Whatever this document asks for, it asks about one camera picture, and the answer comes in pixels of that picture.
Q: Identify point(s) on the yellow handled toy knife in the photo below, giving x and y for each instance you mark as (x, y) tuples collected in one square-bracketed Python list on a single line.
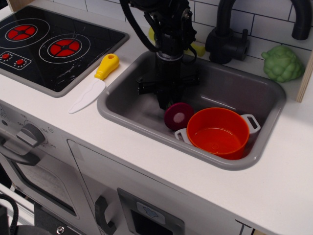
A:
[(108, 64)]

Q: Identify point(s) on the grey oven door handle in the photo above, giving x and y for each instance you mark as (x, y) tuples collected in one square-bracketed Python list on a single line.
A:
[(27, 159)]

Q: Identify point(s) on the toy oven door window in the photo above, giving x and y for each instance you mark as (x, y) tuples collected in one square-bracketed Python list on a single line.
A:
[(44, 183)]

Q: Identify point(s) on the black toy faucet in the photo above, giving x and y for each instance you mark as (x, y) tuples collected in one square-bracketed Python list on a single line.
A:
[(224, 46)]

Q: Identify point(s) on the wooden side panel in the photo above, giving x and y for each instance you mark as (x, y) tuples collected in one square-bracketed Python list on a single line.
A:
[(305, 80)]

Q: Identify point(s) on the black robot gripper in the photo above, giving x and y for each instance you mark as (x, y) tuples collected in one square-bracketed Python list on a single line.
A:
[(168, 79)]

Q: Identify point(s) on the yellow green oil bottle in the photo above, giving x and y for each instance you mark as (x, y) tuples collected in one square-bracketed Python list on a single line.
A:
[(200, 50)]

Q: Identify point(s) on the green toy artichoke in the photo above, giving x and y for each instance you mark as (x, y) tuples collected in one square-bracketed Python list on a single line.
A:
[(281, 64)]

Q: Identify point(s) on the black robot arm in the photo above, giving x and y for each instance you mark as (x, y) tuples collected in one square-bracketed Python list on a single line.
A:
[(171, 22)]

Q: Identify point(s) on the dishwasher control panel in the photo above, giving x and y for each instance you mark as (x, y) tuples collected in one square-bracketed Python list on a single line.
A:
[(144, 218)]

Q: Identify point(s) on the black cabinet door handle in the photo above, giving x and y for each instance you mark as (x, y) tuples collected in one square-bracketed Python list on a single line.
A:
[(100, 207)]

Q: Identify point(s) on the grey oven knob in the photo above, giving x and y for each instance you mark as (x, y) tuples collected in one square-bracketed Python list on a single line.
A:
[(31, 135)]

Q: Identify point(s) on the purple toy beet half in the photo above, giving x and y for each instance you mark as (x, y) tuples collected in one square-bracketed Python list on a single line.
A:
[(178, 115)]

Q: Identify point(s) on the orange toy pot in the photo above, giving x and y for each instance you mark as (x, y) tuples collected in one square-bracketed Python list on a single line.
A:
[(219, 131)]

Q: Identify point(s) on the black toy stove top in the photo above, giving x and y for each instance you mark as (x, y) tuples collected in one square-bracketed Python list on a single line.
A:
[(50, 52)]

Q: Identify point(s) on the grey plastic sink basin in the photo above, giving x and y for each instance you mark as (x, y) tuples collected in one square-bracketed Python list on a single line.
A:
[(219, 86)]

